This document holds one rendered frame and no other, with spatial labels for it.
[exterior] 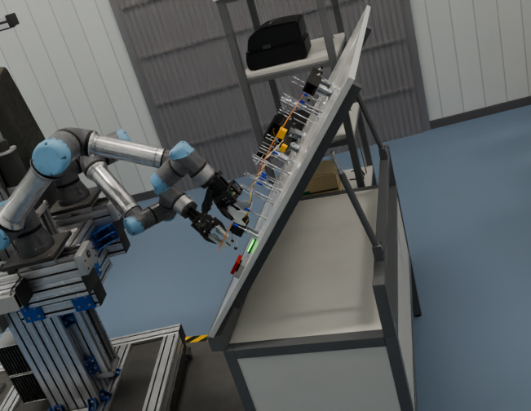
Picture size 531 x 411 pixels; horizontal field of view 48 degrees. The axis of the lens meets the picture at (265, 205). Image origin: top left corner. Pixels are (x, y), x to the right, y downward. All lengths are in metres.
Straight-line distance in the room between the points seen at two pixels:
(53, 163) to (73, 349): 1.15
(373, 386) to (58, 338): 1.51
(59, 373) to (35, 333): 0.25
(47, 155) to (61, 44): 3.83
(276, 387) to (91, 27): 4.25
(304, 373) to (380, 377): 0.26
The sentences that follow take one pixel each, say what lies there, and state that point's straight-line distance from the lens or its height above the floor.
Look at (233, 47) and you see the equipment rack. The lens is 2.92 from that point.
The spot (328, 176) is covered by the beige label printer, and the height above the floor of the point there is 0.83.
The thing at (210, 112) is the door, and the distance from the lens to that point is 5.67.
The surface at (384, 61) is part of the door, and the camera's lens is 5.61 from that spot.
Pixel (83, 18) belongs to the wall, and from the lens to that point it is 5.78.
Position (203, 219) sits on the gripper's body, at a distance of 2.17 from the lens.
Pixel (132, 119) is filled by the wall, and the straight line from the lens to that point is 5.88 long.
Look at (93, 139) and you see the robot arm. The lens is 2.21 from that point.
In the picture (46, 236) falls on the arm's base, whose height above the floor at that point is 1.21.
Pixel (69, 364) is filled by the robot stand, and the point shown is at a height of 0.49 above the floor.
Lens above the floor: 2.03
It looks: 24 degrees down
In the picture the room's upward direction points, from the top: 17 degrees counter-clockwise
